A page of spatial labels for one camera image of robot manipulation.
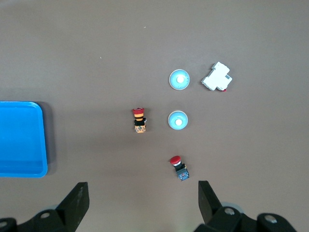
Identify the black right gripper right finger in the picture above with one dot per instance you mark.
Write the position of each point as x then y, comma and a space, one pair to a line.
212, 210

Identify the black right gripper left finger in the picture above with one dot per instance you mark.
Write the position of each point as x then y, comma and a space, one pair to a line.
72, 205

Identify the blue dome call bell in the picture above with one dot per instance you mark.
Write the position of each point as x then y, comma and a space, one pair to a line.
179, 79
178, 120

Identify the blue plastic tray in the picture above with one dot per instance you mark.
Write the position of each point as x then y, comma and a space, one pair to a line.
21, 140

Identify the red push button black body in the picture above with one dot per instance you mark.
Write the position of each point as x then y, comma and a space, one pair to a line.
179, 166

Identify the red emergency stop yellow body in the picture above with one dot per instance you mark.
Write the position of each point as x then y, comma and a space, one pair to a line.
139, 120

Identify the white circuit breaker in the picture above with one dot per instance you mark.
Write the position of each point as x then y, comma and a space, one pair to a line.
216, 77

